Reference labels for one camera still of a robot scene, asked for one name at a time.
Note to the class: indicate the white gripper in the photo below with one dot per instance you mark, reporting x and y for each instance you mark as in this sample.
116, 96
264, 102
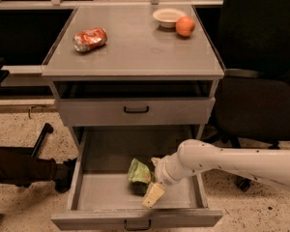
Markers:
161, 174

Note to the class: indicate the brown trouser leg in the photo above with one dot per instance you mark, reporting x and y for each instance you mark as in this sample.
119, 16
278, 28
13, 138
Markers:
19, 169

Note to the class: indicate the crushed orange soda can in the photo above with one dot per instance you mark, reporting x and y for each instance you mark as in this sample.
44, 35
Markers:
89, 39

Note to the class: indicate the closed grey upper drawer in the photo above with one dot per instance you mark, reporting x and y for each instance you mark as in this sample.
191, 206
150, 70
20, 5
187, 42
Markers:
134, 112

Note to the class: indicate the grey drawer cabinet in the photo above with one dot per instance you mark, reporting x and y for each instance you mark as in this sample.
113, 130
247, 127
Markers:
140, 60

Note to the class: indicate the black office chair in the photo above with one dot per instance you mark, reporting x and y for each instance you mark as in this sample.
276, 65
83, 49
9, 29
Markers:
252, 38

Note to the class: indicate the black shoe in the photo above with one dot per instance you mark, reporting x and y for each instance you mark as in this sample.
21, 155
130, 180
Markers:
64, 175

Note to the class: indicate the orange fruit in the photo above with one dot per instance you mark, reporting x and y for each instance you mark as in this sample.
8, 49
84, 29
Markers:
185, 26

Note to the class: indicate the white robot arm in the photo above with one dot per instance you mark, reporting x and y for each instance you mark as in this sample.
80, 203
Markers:
268, 167

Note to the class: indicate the white bowl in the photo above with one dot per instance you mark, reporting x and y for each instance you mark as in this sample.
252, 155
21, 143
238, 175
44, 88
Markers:
168, 17

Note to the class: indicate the open grey drawer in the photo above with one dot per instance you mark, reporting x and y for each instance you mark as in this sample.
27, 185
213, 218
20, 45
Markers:
101, 196

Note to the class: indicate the black chair base left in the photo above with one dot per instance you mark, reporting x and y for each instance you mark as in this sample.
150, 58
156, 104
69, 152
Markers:
33, 151

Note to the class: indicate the green jalapeno chip bag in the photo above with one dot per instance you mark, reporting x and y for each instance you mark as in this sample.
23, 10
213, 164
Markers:
140, 177

